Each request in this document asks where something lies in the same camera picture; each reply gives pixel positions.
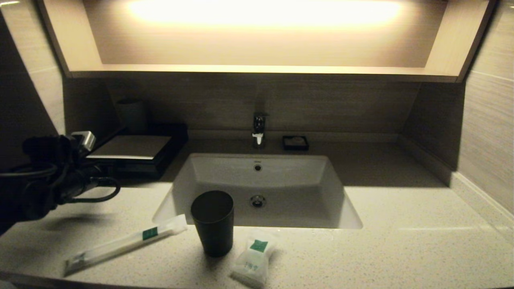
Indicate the chrome faucet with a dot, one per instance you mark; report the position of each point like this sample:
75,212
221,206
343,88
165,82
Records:
259,127

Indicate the chrome sink drain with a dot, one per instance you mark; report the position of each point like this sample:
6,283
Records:
258,201

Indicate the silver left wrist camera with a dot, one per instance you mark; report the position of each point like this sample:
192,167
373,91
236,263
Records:
83,140

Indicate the dental kit packet green label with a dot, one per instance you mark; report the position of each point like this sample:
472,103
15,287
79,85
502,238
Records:
118,245

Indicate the black plastic cup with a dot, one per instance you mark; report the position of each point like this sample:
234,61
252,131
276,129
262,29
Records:
212,228

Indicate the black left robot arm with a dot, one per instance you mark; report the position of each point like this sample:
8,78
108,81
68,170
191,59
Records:
20,200

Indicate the black soap dish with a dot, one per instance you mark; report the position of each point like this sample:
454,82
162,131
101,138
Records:
284,147

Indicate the small sachet green label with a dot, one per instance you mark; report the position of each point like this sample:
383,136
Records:
252,263

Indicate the wooden wall niche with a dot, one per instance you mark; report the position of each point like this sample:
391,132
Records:
261,70

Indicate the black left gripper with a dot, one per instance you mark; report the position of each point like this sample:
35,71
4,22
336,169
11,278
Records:
74,186

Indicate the warm niche light strip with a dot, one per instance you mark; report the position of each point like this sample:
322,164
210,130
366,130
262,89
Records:
265,14

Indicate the grey cup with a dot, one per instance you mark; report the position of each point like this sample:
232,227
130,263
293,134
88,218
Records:
132,116

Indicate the white ceramic sink basin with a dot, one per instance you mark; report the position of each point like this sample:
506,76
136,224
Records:
289,188

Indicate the black amenity tray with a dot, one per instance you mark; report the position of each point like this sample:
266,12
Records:
179,140

